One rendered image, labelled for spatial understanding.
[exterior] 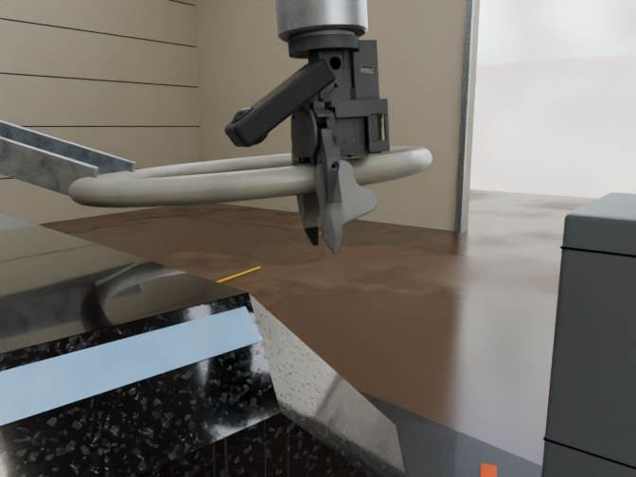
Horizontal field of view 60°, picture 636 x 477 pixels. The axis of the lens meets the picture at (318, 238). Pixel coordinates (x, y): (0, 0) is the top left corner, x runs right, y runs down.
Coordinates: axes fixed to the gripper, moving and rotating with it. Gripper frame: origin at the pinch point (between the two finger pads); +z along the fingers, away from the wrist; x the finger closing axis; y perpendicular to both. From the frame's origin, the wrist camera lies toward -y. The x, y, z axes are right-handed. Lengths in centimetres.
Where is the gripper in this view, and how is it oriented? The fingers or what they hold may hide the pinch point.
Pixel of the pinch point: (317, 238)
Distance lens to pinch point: 58.4
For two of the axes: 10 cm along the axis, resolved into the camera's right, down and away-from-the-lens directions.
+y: 9.3, -1.3, 3.4
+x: -3.6, -1.4, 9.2
